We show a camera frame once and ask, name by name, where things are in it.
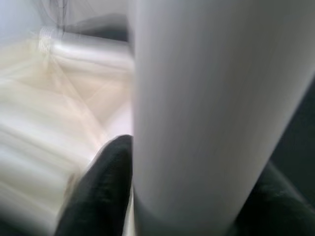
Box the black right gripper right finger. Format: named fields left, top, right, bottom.
left=228, top=161, right=315, bottom=236

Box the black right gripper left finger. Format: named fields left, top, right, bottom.
left=55, top=134, right=135, bottom=236

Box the white plastic table top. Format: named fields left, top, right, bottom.
left=0, top=41, right=135, bottom=236

